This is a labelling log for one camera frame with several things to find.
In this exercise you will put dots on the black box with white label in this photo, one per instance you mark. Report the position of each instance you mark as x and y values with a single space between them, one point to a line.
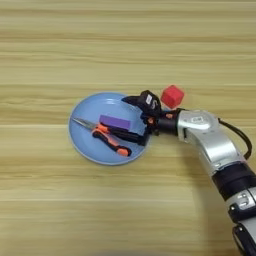
150 101

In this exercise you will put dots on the blue round plate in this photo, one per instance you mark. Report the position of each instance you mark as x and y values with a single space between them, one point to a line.
93 146

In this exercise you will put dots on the red cube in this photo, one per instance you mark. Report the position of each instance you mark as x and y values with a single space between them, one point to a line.
172 96

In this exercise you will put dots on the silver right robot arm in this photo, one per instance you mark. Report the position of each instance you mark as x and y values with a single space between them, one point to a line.
213 143

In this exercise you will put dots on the orange and black pliers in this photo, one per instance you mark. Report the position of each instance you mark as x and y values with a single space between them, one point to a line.
110 141

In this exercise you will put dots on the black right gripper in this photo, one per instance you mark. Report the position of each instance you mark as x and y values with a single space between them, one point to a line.
165 123

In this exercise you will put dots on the purple rectangular block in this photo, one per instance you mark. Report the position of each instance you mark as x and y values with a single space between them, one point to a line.
115 121

